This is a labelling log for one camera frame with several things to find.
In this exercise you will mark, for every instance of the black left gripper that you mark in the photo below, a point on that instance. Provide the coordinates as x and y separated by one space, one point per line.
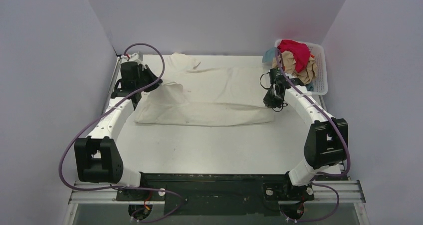
149 79

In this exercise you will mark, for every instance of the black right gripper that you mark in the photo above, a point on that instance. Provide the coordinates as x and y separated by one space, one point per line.
273 96

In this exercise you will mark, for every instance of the cream white t shirt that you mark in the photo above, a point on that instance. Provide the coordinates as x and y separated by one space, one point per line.
205 91

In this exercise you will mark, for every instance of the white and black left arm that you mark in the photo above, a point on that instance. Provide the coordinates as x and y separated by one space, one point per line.
97 156

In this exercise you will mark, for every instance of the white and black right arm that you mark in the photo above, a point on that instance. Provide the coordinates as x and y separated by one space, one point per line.
326 142

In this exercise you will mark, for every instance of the tan beige t shirt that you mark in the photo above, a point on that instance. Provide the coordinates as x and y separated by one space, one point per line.
288 63

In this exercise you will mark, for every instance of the teal blue t shirt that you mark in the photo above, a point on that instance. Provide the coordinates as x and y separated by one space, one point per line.
270 55

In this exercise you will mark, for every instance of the magenta red t shirt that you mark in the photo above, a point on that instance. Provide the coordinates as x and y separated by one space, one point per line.
300 51

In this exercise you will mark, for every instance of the white plastic laundry basket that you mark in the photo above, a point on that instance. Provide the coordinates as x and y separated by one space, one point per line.
320 83

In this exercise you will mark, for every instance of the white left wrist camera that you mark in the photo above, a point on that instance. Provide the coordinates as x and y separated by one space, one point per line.
134 57

